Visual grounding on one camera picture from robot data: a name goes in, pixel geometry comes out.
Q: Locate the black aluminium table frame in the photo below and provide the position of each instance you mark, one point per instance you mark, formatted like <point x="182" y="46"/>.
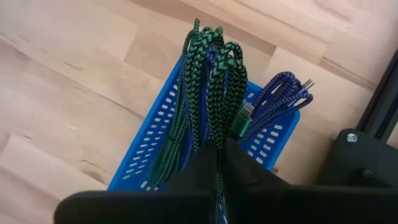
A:
<point x="385" y="99"/>

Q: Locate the blue plastic basket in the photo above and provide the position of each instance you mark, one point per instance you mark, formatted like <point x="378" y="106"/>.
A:
<point x="122" y="183"/>

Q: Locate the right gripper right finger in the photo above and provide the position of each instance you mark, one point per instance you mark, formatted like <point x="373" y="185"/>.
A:
<point x="248" y="186"/>

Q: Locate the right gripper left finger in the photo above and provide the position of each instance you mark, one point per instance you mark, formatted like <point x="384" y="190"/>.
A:
<point x="202" y="174"/>

